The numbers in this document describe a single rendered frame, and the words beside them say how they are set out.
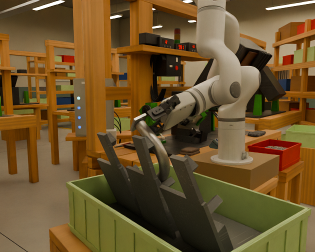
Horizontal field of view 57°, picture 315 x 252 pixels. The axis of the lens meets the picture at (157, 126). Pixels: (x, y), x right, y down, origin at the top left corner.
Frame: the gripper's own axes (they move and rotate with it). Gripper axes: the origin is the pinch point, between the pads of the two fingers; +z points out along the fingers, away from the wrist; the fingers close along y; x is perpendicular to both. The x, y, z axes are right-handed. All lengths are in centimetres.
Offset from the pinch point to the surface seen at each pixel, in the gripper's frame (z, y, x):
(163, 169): 3.1, -3.6, 11.7
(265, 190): -50, -40, 35
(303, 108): -389, -231, -3
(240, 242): -6.7, -13.3, 38.6
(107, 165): 8.0, -22.5, -4.1
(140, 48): -68, -57, -75
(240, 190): -19.6, -14.5, 28.2
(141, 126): 2.7, 1.1, -0.2
